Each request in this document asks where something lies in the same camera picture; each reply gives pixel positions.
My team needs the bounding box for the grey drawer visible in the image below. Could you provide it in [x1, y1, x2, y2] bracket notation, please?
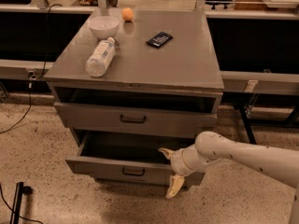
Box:
[65, 132, 193, 186]
[54, 102, 217, 138]

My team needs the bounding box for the grey metal drawer cabinet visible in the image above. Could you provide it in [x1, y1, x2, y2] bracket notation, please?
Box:
[43, 7, 225, 190]

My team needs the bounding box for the grey top drawer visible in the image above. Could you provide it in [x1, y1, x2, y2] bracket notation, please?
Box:
[54, 102, 217, 138]

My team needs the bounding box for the clear plastic water bottle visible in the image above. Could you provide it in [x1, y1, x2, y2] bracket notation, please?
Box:
[85, 37, 115, 77]

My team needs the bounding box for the black cable on left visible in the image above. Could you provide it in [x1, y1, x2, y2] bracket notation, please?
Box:
[0, 3, 64, 135]

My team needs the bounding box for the orange fruit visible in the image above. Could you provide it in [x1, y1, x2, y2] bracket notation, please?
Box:
[121, 7, 134, 21]

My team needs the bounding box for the grey counter rail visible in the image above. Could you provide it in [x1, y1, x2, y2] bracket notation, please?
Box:
[0, 60, 53, 80]
[221, 71, 299, 96]

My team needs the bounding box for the grey counter rail right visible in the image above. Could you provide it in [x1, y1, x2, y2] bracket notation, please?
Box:
[221, 71, 299, 96]

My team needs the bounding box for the grey counter rail left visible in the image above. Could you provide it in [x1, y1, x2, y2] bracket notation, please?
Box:
[0, 60, 53, 80]

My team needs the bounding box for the white bowl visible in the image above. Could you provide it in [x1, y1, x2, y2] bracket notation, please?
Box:
[88, 16, 120, 40]

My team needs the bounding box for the black table leg right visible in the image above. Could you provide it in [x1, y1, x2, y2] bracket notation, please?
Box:
[235, 105, 257, 145]

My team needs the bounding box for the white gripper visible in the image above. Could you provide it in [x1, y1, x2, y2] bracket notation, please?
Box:
[158, 145, 207, 199]

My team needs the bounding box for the black stand bottom left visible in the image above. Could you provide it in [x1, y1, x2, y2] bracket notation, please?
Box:
[0, 182, 44, 224]

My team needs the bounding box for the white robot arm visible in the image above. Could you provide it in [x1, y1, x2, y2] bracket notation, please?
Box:
[159, 132, 299, 224]

